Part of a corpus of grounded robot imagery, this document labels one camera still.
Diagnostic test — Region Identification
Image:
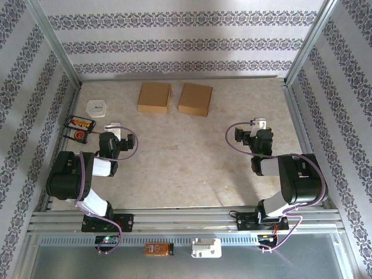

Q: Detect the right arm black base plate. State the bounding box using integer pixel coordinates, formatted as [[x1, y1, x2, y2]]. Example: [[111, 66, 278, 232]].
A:
[[237, 212, 289, 232]]

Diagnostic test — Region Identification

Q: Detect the brown cardboard box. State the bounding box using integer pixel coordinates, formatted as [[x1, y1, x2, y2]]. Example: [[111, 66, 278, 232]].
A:
[[177, 83, 213, 117], [137, 82, 172, 115]]

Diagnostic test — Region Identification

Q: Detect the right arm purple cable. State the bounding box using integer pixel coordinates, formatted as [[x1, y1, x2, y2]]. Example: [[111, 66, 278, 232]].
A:
[[226, 121, 328, 253]]

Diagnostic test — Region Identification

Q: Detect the left aluminium frame post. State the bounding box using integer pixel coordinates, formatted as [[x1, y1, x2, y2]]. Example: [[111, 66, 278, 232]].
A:
[[24, 0, 83, 88]]

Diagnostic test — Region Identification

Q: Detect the white plastic bracket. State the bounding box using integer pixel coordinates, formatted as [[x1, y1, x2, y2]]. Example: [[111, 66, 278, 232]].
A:
[[191, 237, 223, 259]]

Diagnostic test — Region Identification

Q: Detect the circuit board with green light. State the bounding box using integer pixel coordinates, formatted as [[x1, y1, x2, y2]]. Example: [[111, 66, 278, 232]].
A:
[[95, 235, 120, 245]]

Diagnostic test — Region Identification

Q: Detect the aluminium frame post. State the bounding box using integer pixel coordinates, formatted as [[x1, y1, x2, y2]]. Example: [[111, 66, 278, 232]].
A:
[[24, 0, 83, 88], [284, 0, 339, 87]]

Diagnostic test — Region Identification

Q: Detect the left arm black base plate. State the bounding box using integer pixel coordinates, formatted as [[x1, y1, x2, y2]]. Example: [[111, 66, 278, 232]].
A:
[[81, 213, 134, 233]]

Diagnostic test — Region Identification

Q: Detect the aluminium mounting rail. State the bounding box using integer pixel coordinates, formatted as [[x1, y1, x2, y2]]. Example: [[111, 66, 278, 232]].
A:
[[27, 206, 345, 233]]

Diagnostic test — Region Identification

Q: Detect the orange flat device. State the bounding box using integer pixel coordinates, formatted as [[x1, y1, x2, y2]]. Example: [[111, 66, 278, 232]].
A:
[[144, 243, 174, 257]]

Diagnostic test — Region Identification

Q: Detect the grey slotted cable duct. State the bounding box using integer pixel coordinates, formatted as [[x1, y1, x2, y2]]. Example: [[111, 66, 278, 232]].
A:
[[39, 234, 262, 246]]

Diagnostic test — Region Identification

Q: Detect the black case with orange bits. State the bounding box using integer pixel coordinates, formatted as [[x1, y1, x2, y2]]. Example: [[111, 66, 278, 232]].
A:
[[64, 115, 96, 131]]

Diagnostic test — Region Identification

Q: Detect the right aluminium frame post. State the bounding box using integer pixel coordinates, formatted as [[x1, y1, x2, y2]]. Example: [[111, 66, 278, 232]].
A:
[[284, 0, 339, 87]]

